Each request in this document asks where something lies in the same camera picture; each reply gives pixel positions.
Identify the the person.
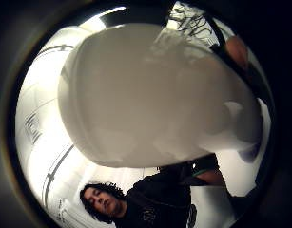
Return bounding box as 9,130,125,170
79,172,204,228

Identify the long ceiling light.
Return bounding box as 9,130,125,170
78,5,128,33

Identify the slatted ceiling air vent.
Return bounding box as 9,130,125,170
23,111,43,145

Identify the black wire ceiling fixture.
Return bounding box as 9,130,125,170
168,5,215,37

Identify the black ceiling rail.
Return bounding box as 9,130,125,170
41,143,75,208

